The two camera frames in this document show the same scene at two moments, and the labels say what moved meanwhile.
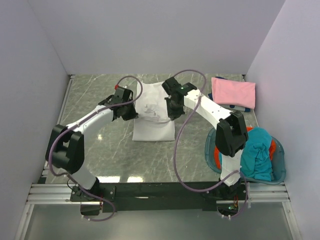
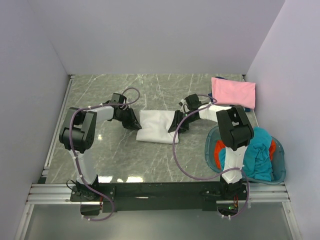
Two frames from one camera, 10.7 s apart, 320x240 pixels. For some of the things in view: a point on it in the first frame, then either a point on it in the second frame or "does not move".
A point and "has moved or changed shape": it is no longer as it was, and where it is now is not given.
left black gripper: [133, 114] -> [133, 123]
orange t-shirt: [217, 155] does not move
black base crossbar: [95, 199] does not move
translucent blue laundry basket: [278, 161] does not move
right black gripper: [172, 114] -> [176, 119]
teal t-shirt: [256, 160] does not move
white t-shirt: [153, 123] has moved or changed shape
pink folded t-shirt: [237, 93] does not move
